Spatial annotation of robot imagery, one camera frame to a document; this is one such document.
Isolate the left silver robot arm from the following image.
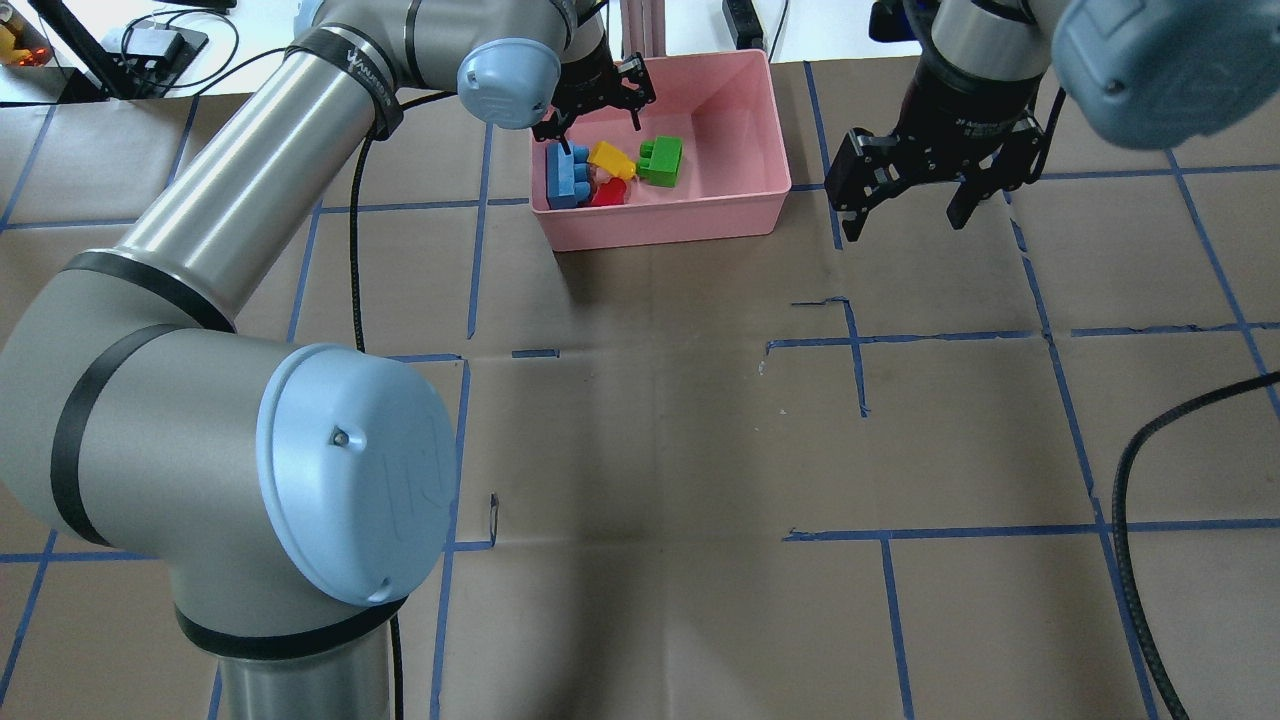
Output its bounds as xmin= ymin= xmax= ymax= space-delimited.
xmin=3 ymin=1 xmax=653 ymax=719

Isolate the green toy block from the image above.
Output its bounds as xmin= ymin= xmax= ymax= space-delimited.
xmin=636 ymin=135 xmax=684 ymax=188

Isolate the pink plastic box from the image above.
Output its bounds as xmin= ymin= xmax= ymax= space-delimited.
xmin=530 ymin=49 xmax=792 ymax=252

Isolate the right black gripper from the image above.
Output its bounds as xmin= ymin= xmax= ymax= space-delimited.
xmin=828 ymin=60 xmax=1046 ymax=243

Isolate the yellow toy block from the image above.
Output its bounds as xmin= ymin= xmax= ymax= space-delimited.
xmin=588 ymin=141 xmax=637 ymax=181

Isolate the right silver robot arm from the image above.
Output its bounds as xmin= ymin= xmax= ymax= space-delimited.
xmin=826 ymin=1 xmax=1279 ymax=241

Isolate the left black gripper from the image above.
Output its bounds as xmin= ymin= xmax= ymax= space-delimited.
xmin=531 ymin=37 xmax=657 ymax=156

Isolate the black power adapter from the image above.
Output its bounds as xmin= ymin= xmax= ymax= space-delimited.
xmin=721 ymin=0 xmax=765 ymax=51

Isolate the aluminium frame post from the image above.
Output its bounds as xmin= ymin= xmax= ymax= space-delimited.
xmin=620 ymin=0 xmax=667 ymax=58

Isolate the red toy block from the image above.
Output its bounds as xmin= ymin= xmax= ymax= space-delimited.
xmin=588 ymin=177 xmax=630 ymax=208

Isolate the brown paper table cover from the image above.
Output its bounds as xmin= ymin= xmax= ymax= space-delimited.
xmin=3 ymin=59 xmax=1277 ymax=719

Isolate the blue toy block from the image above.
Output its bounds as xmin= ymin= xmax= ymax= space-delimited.
xmin=544 ymin=142 xmax=593 ymax=210

